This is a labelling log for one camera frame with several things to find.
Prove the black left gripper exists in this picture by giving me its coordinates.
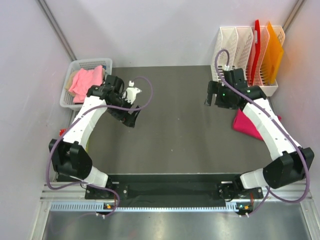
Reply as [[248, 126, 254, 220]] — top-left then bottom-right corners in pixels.
[[107, 93, 141, 128]]

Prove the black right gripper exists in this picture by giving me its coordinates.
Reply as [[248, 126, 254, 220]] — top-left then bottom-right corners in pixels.
[[204, 81, 238, 110]]

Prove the magenta t shirt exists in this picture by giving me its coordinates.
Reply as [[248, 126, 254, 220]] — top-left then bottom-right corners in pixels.
[[232, 104, 284, 148]]

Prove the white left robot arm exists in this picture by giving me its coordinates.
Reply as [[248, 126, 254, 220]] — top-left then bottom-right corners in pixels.
[[49, 75, 141, 199]]

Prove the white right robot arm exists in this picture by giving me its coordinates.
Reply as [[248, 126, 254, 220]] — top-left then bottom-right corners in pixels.
[[205, 68, 315, 198]]

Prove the light pink t shirt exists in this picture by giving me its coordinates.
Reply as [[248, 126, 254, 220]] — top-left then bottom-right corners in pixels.
[[67, 65, 105, 104]]

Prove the white plastic laundry basket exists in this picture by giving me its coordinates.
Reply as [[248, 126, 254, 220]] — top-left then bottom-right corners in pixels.
[[59, 57, 113, 111]]

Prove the beige cloth in basket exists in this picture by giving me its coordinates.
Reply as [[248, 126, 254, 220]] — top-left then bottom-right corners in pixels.
[[64, 71, 78, 97]]

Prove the white file organiser rack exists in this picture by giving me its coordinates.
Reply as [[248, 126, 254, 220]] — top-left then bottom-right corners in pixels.
[[210, 26, 278, 97]]

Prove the red and green book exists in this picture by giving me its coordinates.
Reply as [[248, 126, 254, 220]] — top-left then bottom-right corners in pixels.
[[59, 128, 89, 152]]

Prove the red plastic folder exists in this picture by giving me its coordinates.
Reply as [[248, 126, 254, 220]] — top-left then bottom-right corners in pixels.
[[247, 19, 261, 86]]

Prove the orange plastic folder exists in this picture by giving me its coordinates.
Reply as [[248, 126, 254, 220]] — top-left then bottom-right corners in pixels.
[[260, 21, 285, 86]]

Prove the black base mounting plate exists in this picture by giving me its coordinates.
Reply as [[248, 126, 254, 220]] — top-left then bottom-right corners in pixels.
[[84, 173, 265, 208]]

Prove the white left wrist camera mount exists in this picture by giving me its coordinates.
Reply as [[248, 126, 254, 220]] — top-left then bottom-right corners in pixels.
[[122, 81, 142, 105]]

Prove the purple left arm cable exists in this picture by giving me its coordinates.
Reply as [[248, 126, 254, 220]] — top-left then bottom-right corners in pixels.
[[46, 76, 153, 219]]

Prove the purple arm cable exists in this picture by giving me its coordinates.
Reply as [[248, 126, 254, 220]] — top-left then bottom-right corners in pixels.
[[215, 49, 311, 217], [46, 76, 153, 219]]

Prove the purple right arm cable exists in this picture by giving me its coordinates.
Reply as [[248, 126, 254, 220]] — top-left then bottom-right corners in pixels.
[[215, 49, 311, 217]]

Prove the grey slotted cable duct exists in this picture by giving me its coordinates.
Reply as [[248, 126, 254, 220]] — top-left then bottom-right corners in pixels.
[[50, 202, 252, 213]]

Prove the aluminium frame rail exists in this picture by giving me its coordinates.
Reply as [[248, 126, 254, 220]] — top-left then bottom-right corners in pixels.
[[40, 181, 306, 202]]

